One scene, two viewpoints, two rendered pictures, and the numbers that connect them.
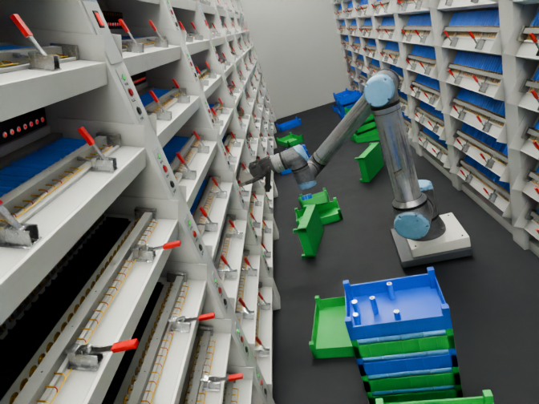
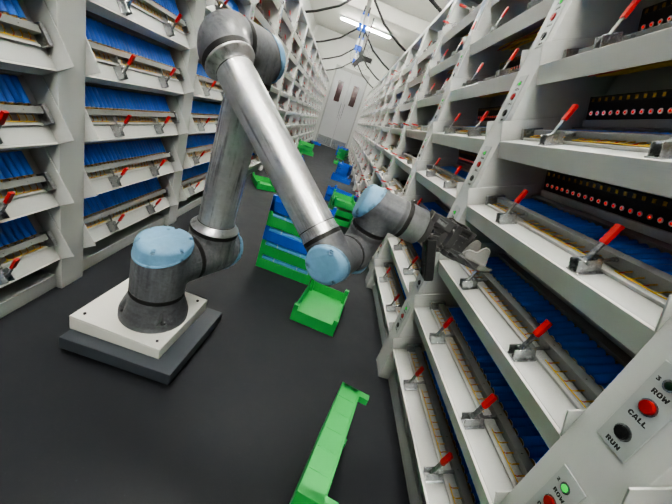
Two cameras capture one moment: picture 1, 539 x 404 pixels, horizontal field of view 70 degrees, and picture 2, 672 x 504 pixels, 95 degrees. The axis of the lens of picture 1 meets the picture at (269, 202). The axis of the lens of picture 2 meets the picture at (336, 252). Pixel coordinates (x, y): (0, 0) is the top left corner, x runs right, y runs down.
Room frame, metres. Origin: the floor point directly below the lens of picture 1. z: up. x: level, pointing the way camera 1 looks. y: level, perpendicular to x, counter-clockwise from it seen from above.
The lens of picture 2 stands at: (2.51, -0.45, 0.81)
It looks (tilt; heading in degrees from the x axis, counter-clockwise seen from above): 22 degrees down; 165
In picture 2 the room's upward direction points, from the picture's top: 20 degrees clockwise
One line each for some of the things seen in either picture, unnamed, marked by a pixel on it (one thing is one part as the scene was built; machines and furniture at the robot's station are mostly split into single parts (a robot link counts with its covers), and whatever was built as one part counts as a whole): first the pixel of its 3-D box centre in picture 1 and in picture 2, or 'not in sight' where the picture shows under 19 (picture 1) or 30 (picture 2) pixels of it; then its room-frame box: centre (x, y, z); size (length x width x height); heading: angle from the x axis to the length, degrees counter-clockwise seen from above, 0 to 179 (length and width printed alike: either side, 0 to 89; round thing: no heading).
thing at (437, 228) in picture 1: (423, 222); (156, 299); (1.66, -0.71, 0.15); 0.19 x 0.19 x 0.10
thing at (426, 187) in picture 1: (418, 199); (164, 261); (1.66, -0.70, 0.29); 0.17 x 0.15 x 0.18; 146
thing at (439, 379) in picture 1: (404, 355); (292, 249); (0.97, -0.27, 0.12); 0.30 x 0.20 x 0.08; 74
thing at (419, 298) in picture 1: (392, 302); (305, 208); (0.97, -0.27, 0.36); 0.30 x 0.20 x 0.08; 74
